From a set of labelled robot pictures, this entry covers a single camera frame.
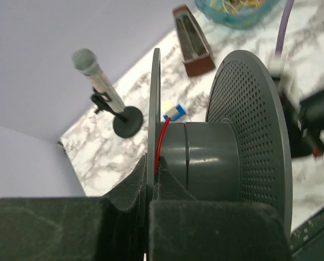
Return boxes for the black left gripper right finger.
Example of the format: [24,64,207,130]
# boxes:
[148,157,292,260]

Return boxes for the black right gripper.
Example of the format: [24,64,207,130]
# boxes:
[276,78,324,158]

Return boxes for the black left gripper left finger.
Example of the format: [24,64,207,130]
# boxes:
[0,157,147,260]

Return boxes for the black cable spool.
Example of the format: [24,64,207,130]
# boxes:
[146,47,293,243]

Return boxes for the red wire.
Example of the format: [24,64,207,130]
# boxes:
[154,118,171,175]

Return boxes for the silver glitter microphone on stand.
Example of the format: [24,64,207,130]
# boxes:
[71,48,144,139]

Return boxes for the blue and white toy bricks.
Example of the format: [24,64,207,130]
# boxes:
[161,100,186,122]

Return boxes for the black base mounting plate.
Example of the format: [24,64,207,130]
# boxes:
[290,207,324,261]

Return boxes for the brown wooden metronome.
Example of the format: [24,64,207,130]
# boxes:
[172,4,216,77]

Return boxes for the teal plastic bin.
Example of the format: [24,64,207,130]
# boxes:
[195,0,279,30]

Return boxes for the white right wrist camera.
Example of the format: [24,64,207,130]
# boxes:
[267,53,300,109]

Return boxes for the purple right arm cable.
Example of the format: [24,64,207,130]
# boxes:
[275,0,296,58]

